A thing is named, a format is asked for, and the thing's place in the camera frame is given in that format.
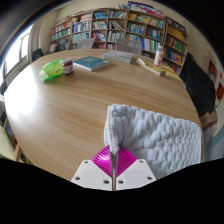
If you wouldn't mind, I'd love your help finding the yellow book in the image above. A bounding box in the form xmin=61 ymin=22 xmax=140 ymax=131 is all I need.
xmin=135 ymin=57 xmax=166 ymax=76
xmin=159 ymin=63 xmax=184 ymax=83

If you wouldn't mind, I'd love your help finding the green plastic bag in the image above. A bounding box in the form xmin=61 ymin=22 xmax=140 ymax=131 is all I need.
xmin=38 ymin=59 xmax=65 ymax=83

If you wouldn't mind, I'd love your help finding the white bottle with red label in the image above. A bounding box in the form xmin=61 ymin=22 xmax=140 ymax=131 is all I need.
xmin=153 ymin=44 xmax=165 ymax=68

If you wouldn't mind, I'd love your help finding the grey book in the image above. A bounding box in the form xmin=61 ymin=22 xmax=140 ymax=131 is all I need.
xmin=102 ymin=49 xmax=135 ymax=65

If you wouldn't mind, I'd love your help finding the black office chair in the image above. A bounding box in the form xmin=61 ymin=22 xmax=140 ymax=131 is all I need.
xmin=31 ymin=48 xmax=45 ymax=63

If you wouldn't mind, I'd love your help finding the teal book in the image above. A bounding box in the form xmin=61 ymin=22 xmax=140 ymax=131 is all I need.
xmin=72 ymin=55 xmax=113 ymax=73

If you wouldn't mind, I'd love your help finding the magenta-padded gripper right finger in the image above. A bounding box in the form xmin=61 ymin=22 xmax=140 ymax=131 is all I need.
xmin=114 ymin=145 xmax=158 ymax=192

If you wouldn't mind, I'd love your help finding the green upholstered wooden chair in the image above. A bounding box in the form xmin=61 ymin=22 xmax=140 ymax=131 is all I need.
xmin=0 ymin=124 xmax=23 ymax=163

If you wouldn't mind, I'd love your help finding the light blue knitted towel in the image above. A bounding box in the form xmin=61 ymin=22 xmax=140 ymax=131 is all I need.
xmin=103 ymin=103 xmax=202 ymax=181

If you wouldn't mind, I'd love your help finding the small wall shelf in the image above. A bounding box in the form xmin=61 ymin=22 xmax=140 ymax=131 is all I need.
xmin=206 ymin=56 xmax=219 ymax=84

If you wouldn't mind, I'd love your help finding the grey mesh chair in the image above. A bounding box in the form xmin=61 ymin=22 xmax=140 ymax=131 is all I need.
xmin=76 ymin=37 xmax=96 ymax=50
xmin=115 ymin=38 xmax=143 ymax=56

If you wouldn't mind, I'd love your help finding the wooden bookshelf unit with books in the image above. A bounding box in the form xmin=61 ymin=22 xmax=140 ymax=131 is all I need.
xmin=49 ymin=1 xmax=190 ymax=76

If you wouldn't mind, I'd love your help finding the brown cardboard box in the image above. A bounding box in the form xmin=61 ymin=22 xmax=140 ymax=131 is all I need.
xmin=199 ymin=111 xmax=219 ymax=134

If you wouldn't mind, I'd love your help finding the small jar with red label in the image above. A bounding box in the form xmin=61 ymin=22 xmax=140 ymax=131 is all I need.
xmin=62 ymin=57 xmax=75 ymax=76

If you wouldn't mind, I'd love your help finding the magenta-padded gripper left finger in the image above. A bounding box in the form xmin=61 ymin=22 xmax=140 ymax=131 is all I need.
xmin=70 ymin=145 xmax=115 ymax=192

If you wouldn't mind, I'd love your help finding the black draped cloth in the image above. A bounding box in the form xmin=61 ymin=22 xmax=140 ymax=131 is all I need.
xmin=179 ymin=53 xmax=217 ymax=118

